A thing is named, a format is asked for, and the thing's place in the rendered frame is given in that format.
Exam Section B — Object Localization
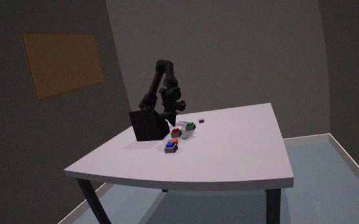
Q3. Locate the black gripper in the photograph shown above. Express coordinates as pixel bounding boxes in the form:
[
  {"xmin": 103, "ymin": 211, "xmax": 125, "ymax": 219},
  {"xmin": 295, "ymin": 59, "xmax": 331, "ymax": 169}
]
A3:
[{"xmin": 159, "ymin": 100, "xmax": 179, "ymax": 127}]

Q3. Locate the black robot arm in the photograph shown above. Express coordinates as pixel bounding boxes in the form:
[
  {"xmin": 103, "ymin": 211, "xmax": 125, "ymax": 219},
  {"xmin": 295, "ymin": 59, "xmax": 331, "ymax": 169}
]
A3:
[{"xmin": 139, "ymin": 60, "xmax": 186, "ymax": 111}]

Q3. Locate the red button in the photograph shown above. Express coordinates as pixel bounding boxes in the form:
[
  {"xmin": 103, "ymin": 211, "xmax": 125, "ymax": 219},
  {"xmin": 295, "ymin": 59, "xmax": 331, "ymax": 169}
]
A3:
[{"xmin": 170, "ymin": 128, "xmax": 182, "ymax": 138}]

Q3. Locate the blue button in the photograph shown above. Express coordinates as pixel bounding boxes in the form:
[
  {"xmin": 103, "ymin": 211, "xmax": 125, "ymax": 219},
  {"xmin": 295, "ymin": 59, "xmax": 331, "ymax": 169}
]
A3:
[{"xmin": 164, "ymin": 142, "xmax": 178, "ymax": 153}]

